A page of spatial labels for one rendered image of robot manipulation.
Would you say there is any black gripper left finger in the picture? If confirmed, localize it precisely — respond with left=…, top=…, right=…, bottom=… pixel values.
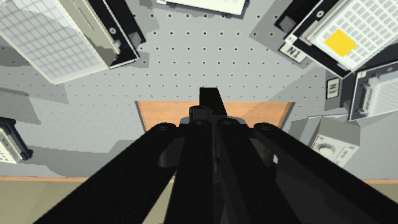
left=33, top=87, right=214, bottom=224

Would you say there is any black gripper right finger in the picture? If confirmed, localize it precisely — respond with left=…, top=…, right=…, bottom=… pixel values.
left=208, top=87, right=398, bottom=224

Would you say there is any grey button panel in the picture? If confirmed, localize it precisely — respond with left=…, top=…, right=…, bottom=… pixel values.
left=299, top=113, right=361, bottom=167

